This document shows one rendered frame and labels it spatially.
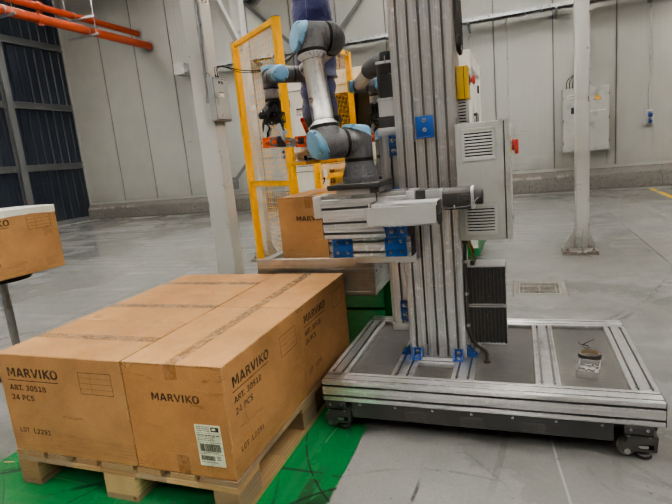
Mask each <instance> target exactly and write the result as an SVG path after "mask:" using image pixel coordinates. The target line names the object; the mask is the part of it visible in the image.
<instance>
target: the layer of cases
mask: <svg viewBox="0 0 672 504"><path fill-rule="evenodd" d="M349 345H350V340H349V329H348V319H347V308H346V297H345V287H344V276H343V273H299V274H200V275H184V276H182V277H179V278H177V279H174V280H172V281H169V282H167V283H165V284H162V285H160V286H157V287H155V288H152V289H150V290H148V291H145V292H143V293H141V294H138V295H135V296H133V297H131V298H128V299H126V300H123V301H121V302H118V303H116V304H114V305H111V306H109V307H106V308H104V309H101V310H99V311H97V312H94V313H92V314H89V315H87V316H84V317H82V318H80V319H77V320H75V321H72V322H70V323H67V324H65V325H63V326H60V327H58V328H55V329H53V330H50V331H48V332H46V333H43V334H41V335H38V336H36V337H33V338H31V339H29V340H26V341H24V342H21V343H19V344H16V345H14V346H12V347H9V348H7V349H4V350H2V351H0V376H1V380H2V384H3V389H4V393H5V397H6V402H7V406H8V410H9V414H10V419H11V423H12V427H13V431H14V436H15V440H16V444H17V448H19V449H26V450H32V451H39V452H45V453H52V454H58V455H65V456H72V457H78V458H85V459H91V460H98V461H104V462H111V463H117V464H124V465H130V466H137V467H138V466H140V467H143V468H150V469H156V470H163V471H169V472H176V473H183V474H189V475H196V476H202V477H209V478H215V479H222V480H228V481H235V482H237V481H238V480H239V479H240V478H241V476H242V475H243V474H244V473H245V471H246V470H247V469H248V468H249V467H250V465H251V464H252V463H253V462H254V460H255V459H256V458H257V457H258V456H259V454H260V453H261V452H262V451H263V449H264V448H265V447H266V446H267V445H268V443H269V442H270V441H271V440H272V439H273V437H274V436H275V435H276V434H277V432H278V431H279V430H280V429H281V428H282V426H283V425H284V424H285V423H286V421H287V420H288V419H289V418H290V417H291V415H292V414H293V413H294V412H295V410H296V409H297V408H298V407H299V406H300V404H301V403H302V402H303V401H304V399H305V398H306V397H307V395H309V393H310V392H311V391H312V390H313V389H314V387H315V386H316V385H317V384H318V382H319V381H320V380H321V379H322V378H323V376H324V375H325V374H326V373H327V371H328V370H329V369H330V368H331V367H332V365H333V364H334V363H335V362H336V360H337V359H338V358H339V357H340V356H341V354H342V353H343V352H344V351H345V349H346V348H347V347H348V346H349Z"/></svg>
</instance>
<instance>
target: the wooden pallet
mask: <svg viewBox="0 0 672 504"><path fill-rule="evenodd" d="M322 379H323V378H322ZM322 379H321V380H322ZM321 380H320V381H319V382H318V384H317V385H316V386H315V387H314V389H313V390H312V391H311V392H310V393H309V395H307V397H306V398H305V399H304V401H303V402H302V403H301V404H300V406H299V407H298V408H297V409H296V410H295V412H294V413H293V414H292V415H291V417H290V418H289V419H288V420H287V421H286V423H285V424H284V425H283V426H282V428H281V429H280V430H279V431H278V432H277V434H276V435H275V436H274V437H273V439H272V440H271V441H270V442H269V443H268V445H267V446H266V447H265V448H264V449H263V451H262V452H261V453H260V454H259V456H258V457H257V458H256V459H255V460H254V462H253V463H252V464H251V465H250V467H249V468H248V469H247V470H246V471H245V473H244V474H243V475H242V476H241V478H240V479H239V480H238V481H237V482H235V481H228V480H222V479H215V478H209V477H202V476H196V475H189V474H183V473H176V472H169V471H163V470H156V469H150V468H143V467H140V466H138V467H137V466H130V465H124V464H117V463H111V462H104V461H98V460H91V459H85V458H78V457H72V456H65V455H58V454H52V453H45V452H39V451H32V450H26V449H19V448H17V453H18V458H19V461H20V466H21V470H22V474H23V479H24V481H26V482H31V483H36V484H44V483H45V482H47V481H48V480H49V479H51V478H52V477H53V476H55V475H56V474H57V473H59V472H60V471H62V470H63V469H64V468H66V467H73V468H79V469H85V470H91V471H97V472H103V474H104V479H105V484H106V489H107V495H108V497H113V498H118V499H124V500H129V501H135V502H140V501H141V500H142V499H143V498H144V497H145V496H146V495H147V494H148V493H149V492H150V491H151V490H152V489H153V488H155V487H156V486H157V485H158V484H159V483H160V482H165V483H171V484H177V485H183V486H189V487H195V488H202V489H208V490H214V498H215V504H256V503H257V501H258V500H259V498H260V497H261V496H262V494H263V493H264V491H265V490H266V489H267V487H268V486H269V485H270V483H271V482H272V480H273V479H274V478H275V476H276V475H277V473H278V472H279V471H280V469H281V468H282V466H283V465H284V464H285V462H286V461H287V460H288V458H289V457H290V455H291V454H292V453H293V451H294V450H295V448H296V447H297V446H298V444H299V443H300V441H301V440H302V439H303V437H304V436H305V435H306V433H307V432H308V430H309V429H310V428H311V426H312V425H313V423H314V422H315V421H316V419H317V418H318V416H319V415H320V414H321V412H322V411H323V410H324V408H325V407H326V405H327V404H326V400H324V399H323V393H322V383H321Z"/></svg>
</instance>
